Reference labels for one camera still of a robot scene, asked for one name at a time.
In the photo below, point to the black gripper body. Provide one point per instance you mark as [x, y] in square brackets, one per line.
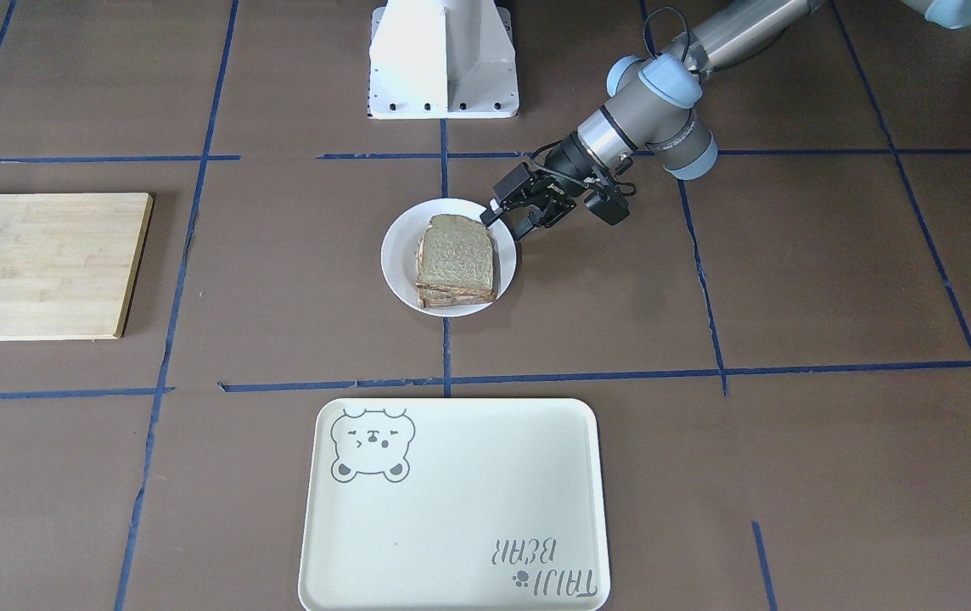
[569, 160]

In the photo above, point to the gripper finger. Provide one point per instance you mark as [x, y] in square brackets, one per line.
[539, 216]
[504, 202]

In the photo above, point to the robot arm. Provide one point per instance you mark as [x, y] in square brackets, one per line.
[651, 104]

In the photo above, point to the bread slice with fried egg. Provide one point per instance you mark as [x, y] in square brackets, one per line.
[456, 299]

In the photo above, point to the cream bear tray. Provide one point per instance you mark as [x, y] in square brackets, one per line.
[455, 504]

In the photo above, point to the bamboo cutting board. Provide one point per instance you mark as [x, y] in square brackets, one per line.
[68, 263]

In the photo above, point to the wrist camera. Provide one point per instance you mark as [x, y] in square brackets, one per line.
[609, 200]

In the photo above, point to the white camera mast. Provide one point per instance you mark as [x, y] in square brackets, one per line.
[442, 60]

